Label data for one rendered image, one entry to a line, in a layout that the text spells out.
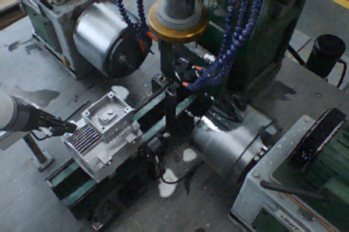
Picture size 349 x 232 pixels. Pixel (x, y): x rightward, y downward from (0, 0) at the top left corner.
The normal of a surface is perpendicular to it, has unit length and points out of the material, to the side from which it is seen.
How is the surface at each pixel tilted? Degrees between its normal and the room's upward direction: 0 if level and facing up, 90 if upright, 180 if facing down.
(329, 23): 0
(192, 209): 0
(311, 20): 0
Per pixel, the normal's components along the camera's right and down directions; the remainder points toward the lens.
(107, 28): -0.23, -0.29
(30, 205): 0.01, -0.54
